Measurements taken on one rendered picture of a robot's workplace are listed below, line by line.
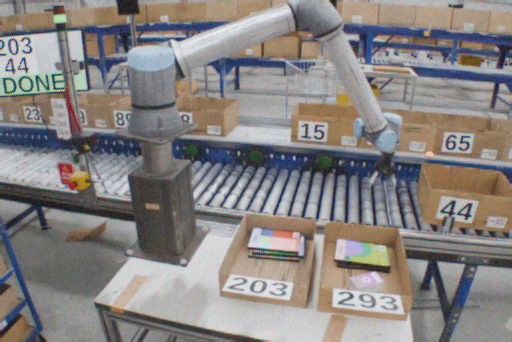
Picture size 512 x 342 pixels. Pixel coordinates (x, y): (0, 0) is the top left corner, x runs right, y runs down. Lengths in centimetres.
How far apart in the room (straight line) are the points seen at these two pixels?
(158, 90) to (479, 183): 155
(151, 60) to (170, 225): 57
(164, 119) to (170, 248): 48
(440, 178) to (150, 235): 138
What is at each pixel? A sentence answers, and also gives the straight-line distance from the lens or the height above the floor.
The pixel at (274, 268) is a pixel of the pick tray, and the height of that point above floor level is 76.
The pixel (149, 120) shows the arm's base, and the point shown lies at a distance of 124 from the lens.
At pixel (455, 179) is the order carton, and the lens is 201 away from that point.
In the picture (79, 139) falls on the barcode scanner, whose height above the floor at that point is 107.
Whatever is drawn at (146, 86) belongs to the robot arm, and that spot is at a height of 139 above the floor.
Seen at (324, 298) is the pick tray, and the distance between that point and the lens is 119.
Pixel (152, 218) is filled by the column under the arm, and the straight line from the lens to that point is 139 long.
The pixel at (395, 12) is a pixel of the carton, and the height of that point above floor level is 159.
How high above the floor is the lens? 162
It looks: 24 degrees down
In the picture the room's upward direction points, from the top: straight up
